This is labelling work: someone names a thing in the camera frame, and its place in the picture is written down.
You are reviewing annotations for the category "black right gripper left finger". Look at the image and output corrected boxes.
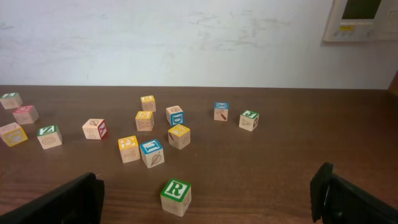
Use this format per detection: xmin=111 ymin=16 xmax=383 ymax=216
xmin=1 ymin=172 xmax=104 ymax=223

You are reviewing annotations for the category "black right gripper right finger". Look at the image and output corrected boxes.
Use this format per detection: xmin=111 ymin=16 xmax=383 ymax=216
xmin=310 ymin=162 xmax=397 ymax=224

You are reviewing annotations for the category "yellow block back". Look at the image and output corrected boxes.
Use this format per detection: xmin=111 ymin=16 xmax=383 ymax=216
xmin=141 ymin=95 xmax=156 ymax=112

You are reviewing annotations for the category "yellow block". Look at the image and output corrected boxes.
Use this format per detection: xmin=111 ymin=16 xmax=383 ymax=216
xmin=141 ymin=95 xmax=156 ymax=112
xmin=118 ymin=136 xmax=141 ymax=163
xmin=167 ymin=124 xmax=191 ymax=150
xmin=135 ymin=111 xmax=154 ymax=131

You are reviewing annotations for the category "green Z block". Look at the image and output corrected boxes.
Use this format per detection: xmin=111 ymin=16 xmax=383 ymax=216
xmin=37 ymin=125 xmax=62 ymax=149

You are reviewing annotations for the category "yellow block lower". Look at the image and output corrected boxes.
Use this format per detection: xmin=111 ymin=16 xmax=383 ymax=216
xmin=118 ymin=136 xmax=141 ymax=163

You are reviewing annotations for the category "plain top block red-side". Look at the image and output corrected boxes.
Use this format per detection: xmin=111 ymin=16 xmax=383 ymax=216
xmin=82 ymin=119 xmax=108 ymax=139

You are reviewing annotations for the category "blue I block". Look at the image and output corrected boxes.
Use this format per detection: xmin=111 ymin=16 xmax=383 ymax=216
xmin=139 ymin=139 xmax=165 ymax=168

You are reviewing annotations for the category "green R block right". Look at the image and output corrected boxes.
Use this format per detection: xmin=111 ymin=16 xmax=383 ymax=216
xmin=160 ymin=179 xmax=192 ymax=217

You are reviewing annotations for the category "plain top wooden block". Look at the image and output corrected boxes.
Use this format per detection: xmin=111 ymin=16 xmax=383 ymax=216
xmin=1 ymin=123 xmax=28 ymax=147

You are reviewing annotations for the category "red Q block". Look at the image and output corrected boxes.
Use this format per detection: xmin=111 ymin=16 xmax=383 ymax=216
xmin=12 ymin=105 xmax=39 ymax=125

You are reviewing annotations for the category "green J block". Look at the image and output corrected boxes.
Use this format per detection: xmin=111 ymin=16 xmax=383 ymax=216
xmin=239 ymin=110 xmax=259 ymax=131

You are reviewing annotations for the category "yellow block right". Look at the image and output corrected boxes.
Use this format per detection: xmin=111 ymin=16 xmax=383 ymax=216
xmin=167 ymin=124 xmax=191 ymax=150

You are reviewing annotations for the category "green L block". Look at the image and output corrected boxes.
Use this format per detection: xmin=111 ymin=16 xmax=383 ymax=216
xmin=1 ymin=92 xmax=22 ymax=110

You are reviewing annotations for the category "blue D side block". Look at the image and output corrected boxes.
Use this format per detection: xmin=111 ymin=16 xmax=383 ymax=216
xmin=166 ymin=105 xmax=185 ymax=126

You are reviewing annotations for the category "blue X block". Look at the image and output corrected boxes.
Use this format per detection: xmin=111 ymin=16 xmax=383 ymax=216
xmin=214 ymin=102 xmax=229 ymax=121

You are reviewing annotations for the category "beige wall panel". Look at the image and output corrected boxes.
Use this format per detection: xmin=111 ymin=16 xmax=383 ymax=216
xmin=323 ymin=0 xmax=397 ymax=42

